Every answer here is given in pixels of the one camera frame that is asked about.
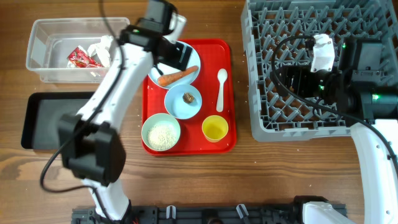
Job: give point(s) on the white tissue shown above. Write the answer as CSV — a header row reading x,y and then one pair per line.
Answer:
x,y
101,50

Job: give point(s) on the white plastic spoon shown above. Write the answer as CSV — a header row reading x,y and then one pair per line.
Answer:
x,y
222,76

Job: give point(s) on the light blue bowl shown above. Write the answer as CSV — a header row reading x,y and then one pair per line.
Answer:
x,y
175,105

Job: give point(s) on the yellow plastic cup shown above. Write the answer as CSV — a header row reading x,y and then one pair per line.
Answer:
x,y
214,128

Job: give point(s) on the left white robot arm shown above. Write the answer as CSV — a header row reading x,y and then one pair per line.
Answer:
x,y
90,145

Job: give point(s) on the light green bowl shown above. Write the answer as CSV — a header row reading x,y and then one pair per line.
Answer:
x,y
159,118

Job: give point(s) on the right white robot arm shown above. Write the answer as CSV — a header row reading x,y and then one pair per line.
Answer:
x,y
352,82

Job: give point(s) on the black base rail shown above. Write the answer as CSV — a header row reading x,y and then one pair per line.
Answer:
x,y
280,213

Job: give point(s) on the brown food lump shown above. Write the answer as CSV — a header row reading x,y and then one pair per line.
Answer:
x,y
188,98

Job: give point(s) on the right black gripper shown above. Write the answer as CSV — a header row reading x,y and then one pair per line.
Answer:
x,y
290,81

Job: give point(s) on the orange carrot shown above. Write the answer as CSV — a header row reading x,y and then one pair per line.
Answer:
x,y
165,80

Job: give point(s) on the black waste tray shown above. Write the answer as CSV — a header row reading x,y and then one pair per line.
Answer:
x,y
43,113

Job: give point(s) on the large light blue plate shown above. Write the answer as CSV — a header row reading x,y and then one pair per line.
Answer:
x,y
189,59

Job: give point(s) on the clear plastic bin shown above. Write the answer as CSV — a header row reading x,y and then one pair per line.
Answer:
x,y
53,40

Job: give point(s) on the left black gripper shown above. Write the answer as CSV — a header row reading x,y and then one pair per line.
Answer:
x,y
172,57

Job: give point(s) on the grey dishwasher rack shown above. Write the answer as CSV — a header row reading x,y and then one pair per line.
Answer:
x,y
265,23

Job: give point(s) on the red snack wrapper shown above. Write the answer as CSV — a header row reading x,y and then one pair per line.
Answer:
x,y
79,58

